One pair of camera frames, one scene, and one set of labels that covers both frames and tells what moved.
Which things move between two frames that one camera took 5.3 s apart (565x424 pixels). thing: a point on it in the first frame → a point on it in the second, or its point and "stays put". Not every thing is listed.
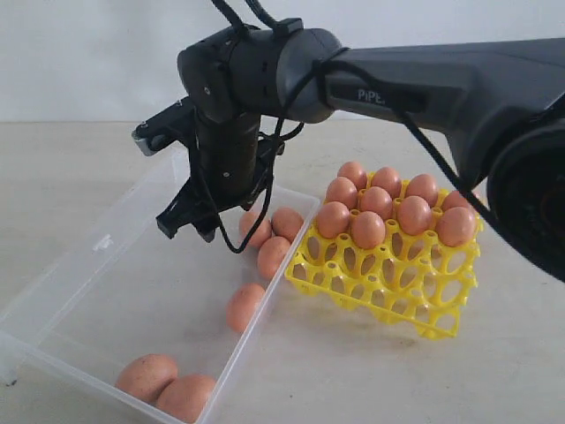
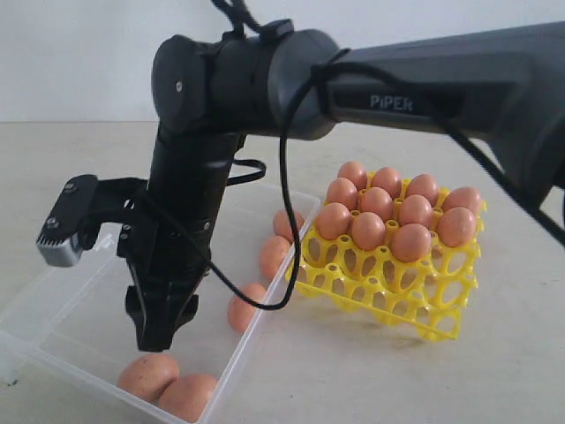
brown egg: [422, 185] stays put
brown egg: [355, 172] stays put
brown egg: [261, 231] → [411, 243]
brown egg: [456, 226] stays put
